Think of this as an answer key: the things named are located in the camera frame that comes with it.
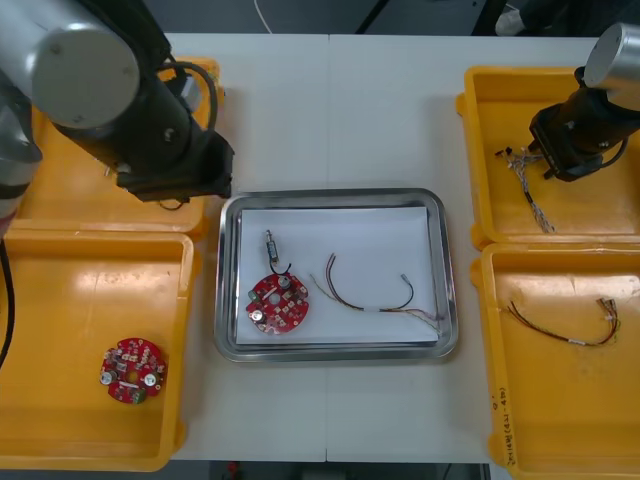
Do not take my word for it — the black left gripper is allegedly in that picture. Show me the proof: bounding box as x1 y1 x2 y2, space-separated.
115 132 236 204

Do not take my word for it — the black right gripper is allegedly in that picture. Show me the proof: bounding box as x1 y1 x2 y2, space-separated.
528 106 607 184

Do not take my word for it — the steel tray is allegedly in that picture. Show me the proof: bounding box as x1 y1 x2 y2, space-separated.
213 188 460 362

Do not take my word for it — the round red circuit board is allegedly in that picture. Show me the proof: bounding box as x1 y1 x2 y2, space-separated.
98 337 167 405
245 272 314 337

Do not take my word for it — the red black green-yellow wire harness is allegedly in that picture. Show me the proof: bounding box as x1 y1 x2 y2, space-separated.
309 253 445 335
507 297 624 348

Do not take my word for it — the yellow-orange plastic bin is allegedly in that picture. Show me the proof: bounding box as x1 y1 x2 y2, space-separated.
0 229 202 474
469 243 640 480
14 55 225 242
455 64 640 251

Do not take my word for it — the person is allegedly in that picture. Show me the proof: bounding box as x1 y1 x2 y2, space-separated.
494 0 559 36

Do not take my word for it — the white paper sheet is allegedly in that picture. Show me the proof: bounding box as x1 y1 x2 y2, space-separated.
234 206 439 346

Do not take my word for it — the white cable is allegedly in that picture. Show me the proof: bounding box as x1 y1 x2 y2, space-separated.
253 0 275 35

